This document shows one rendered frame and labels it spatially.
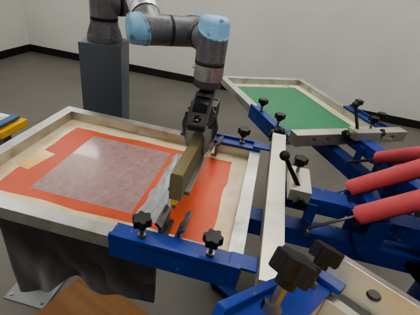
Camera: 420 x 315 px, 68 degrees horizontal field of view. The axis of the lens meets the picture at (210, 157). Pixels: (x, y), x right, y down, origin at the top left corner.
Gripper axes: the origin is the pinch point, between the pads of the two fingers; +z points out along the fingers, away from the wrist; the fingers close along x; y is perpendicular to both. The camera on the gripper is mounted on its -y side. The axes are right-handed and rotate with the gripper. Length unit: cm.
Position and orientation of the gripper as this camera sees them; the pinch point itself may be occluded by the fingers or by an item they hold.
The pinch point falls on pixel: (196, 150)
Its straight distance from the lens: 89.7
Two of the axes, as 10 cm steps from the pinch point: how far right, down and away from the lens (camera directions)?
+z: -1.3, 8.4, 5.2
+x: -9.7, -2.2, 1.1
